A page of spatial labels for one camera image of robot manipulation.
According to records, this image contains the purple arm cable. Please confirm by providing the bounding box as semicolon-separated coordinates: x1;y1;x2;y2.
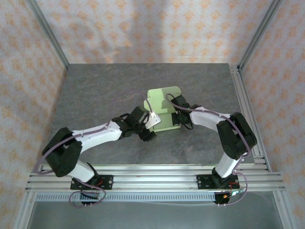
35;92;154;208
165;93;251;206

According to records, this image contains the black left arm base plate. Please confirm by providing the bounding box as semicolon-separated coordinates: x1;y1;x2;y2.
70;175;113;191

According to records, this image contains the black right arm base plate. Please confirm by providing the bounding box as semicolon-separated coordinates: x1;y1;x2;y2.
196;174;239;191

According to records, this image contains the green controller board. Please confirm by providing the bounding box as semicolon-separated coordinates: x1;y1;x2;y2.
224;188;246;199

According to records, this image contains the aluminium side rail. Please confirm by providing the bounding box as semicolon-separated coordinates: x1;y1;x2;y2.
229;63;272;172

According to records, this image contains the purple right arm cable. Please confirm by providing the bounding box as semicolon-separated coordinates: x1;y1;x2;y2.
165;93;251;206

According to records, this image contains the grey slotted cable duct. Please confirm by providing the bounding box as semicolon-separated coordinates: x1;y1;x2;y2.
35;192;216;202

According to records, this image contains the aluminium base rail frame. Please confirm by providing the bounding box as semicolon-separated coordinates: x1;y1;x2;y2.
25;164;286;193

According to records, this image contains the aluminium corner post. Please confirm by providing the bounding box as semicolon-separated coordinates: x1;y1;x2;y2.
25;0;70;70
237;0;284;72

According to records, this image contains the grey metal lower panel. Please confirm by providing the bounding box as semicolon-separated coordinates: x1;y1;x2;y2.
26;201;284;229

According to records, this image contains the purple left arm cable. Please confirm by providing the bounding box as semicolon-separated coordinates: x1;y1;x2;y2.
35;92;154;208

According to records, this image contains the pale green paper box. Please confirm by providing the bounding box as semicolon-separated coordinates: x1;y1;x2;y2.
143;85;183;132

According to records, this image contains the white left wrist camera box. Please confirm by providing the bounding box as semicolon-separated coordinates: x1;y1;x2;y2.
144;111;162;130

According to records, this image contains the short aluminium frame leg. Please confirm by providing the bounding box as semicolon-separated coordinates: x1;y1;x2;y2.
273;190;290;229
16;192;36;229

